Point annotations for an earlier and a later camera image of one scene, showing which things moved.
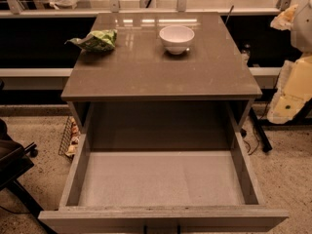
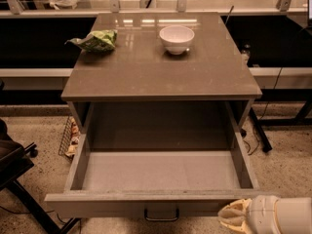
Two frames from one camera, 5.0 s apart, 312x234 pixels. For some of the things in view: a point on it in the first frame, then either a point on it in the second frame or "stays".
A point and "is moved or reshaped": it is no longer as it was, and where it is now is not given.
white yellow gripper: (302, 29) -> (262, 214)
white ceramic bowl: (176, 38) stays
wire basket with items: (70, 138) stays
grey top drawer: (162, 168) is moved or reshaped
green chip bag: (101, 40) stays
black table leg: (265, 143) stays
